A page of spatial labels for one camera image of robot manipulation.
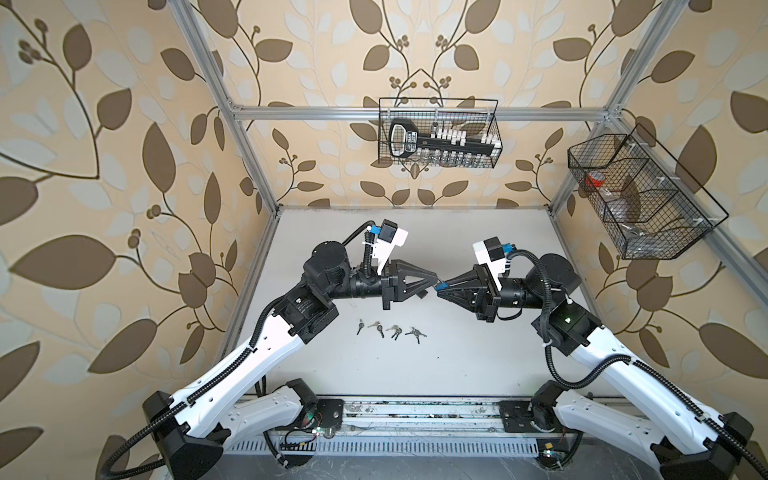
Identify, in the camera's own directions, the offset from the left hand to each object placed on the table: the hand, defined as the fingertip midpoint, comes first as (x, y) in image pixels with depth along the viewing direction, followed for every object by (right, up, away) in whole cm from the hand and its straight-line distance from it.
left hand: (436, 283), depth 52 cm
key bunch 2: (-7, -20, +37) cm, 42 cm away
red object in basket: (+52, +26, +35) cm, 68 cm away
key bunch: (-12, -19, +37) cm, 44 cm away
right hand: (+1, -3, +3) cm, 4 cm away
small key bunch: (-18, -19, +38) cm, 46 cm away
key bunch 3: (-1, -21, +37) cm, 42 cm away
